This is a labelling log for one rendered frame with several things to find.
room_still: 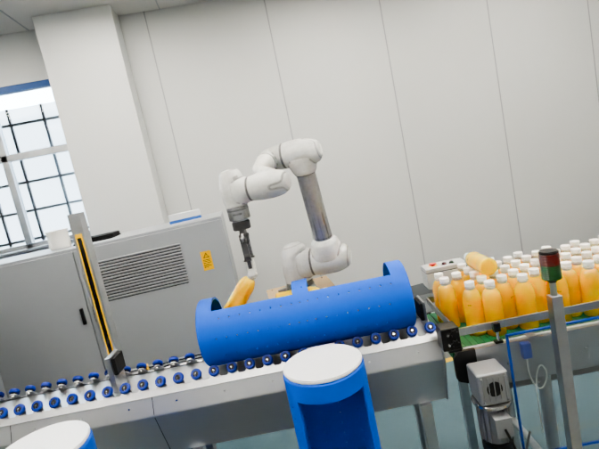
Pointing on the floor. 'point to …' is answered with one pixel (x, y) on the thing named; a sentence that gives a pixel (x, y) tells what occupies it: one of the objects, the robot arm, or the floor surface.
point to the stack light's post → (564, 371)
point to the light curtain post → (86, 255)
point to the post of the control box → (468, 415)
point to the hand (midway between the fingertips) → (251, 267)
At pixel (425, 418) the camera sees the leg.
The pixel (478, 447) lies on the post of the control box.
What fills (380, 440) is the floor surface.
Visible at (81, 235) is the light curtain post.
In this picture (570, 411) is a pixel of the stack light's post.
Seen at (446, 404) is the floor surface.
